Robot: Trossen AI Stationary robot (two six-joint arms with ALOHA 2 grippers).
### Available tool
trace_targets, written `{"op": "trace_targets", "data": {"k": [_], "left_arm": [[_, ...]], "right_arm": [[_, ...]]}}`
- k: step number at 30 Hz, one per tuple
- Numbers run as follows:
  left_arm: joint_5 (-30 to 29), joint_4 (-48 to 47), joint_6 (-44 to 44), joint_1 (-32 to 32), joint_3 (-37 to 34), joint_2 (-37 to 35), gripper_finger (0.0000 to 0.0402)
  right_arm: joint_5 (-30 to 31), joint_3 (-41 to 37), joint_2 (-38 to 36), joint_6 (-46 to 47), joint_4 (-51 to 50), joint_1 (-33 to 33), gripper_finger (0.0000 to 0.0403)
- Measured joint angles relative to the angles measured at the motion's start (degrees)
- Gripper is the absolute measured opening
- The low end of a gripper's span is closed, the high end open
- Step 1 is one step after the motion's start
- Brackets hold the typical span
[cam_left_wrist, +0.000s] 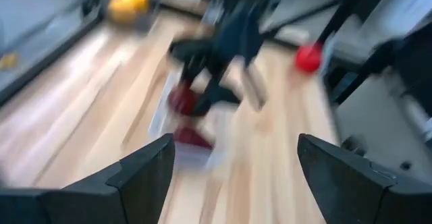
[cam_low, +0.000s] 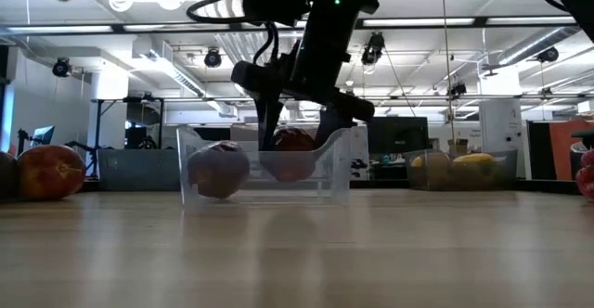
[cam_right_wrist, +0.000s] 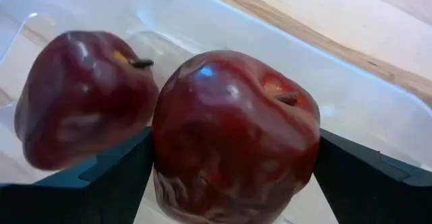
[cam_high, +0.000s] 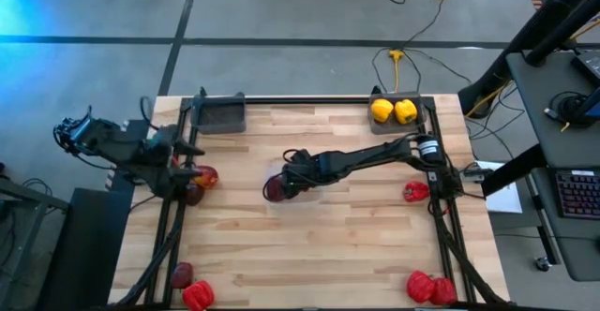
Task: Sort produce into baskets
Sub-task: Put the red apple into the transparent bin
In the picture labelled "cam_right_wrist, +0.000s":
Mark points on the clear plastic container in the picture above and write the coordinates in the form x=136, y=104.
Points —
x=354, y=92

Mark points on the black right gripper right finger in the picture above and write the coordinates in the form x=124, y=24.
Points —
x=371, y=190

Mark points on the dark red apple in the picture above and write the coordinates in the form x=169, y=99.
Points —
x=236, y=133
x=84, y=99

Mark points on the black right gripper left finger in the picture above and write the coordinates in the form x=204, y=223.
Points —
x=84, y=200

